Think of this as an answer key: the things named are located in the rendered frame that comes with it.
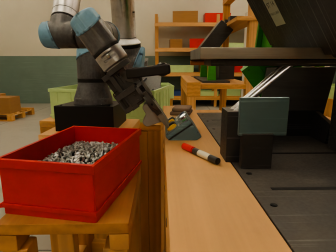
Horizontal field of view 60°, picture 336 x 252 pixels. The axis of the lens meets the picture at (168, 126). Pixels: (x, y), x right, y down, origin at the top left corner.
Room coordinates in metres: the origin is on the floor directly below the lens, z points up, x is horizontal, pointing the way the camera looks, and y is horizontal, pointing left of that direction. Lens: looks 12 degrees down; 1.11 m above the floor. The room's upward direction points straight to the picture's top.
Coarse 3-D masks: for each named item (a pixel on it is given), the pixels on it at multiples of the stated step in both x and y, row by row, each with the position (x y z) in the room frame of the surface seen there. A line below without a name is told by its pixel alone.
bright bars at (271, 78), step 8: (272, 72) 0.62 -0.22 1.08; (280, 72) 0.60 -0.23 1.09; (264, 80) 0.62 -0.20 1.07; (272, 80) 0.60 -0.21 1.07; (256, 88) 0.62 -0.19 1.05; (264, 88) 0.60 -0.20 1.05; (248, 96) 0.60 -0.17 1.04; (256, 96) 0.60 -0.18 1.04; (224, 112) 0.61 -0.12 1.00; (232, 112) 0.58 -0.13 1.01; (224, 120) 0.61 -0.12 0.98; (232, 120) 0.58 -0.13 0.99; (224, 128) 0.60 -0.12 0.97; (232, 128) 0.58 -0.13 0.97; (224, 136) 0.60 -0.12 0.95; (232, 136) 0.58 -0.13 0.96; (224, 144) 0.60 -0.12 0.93; (232, 144) 0.58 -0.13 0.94; (224, 152) 0.59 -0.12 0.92; (232, 152) 0.58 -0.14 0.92; (232, 160) 0.58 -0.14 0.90
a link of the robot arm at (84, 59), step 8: (80, 48) 1.12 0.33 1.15; (80, 56) 1.12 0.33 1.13; (88, 56) 1.11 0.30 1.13; (80, 64) 1.12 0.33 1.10; (88, 64) 1.11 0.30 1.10; (96, 64) 1.11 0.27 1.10; (80, 72) 1.12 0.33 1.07; (88, 72) 1.11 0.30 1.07; (96, 72) 1.12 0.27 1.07; (104, 72) 1.13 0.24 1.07
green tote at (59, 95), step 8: (48, 88) 1.63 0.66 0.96; (56, 88) 1.62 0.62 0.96; (64, 88) 1.78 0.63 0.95; (72, 88) 1.87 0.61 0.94; (160, 88) 1.64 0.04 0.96; (168, 88) 1.86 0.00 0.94; (56, 96) 1.62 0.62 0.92; (64, 96) 1.61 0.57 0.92; (72, 96) 1.60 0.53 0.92; (112, 96) 1.55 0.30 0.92; (160, 96) 1.65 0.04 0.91; (168, 96) 1.86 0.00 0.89; (56, 104) 1.62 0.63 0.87; (160, 104) 1.65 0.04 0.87; (168, 104) 1.86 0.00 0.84; (136, 112) 1.52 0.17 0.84; (144, 112) 1.52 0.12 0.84
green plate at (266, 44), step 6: (258, 24) 0.74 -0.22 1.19; (258, 30) 0.74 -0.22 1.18; (258, 36) 0.75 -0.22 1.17; (264, 36) 0.73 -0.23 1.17; (258, 42) 0.75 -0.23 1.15; (264, 42) 0.73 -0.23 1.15; (264, 66) 0.77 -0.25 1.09; (270, 66) 0.77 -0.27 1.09; (276, 66) 0.77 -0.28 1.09; (294, 66) 0.77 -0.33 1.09; (264, 72) 0.77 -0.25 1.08
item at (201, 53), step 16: (208, 48) 0.48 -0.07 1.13; (224, 48) 0.48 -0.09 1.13; (240, 48) 0.48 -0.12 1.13; (256, 48) 0.49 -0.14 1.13; (272, 48) 0.49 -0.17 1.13; (288, 48) 0.49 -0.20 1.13; (304, 48) 0.49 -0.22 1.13; (320, 48) 0.49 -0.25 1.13; (192, 64) 0.63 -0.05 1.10; (208, 64) 0.51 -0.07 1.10; (224, 64) 0.49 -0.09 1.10; (240, 64) 0.49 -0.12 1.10; (256, 64) 0.49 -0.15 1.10; (272, 64) 0.49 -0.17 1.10; (288, 64) 0.49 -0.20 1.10; (304, 64) 0.50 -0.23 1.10; (320, 64) 0.50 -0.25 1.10
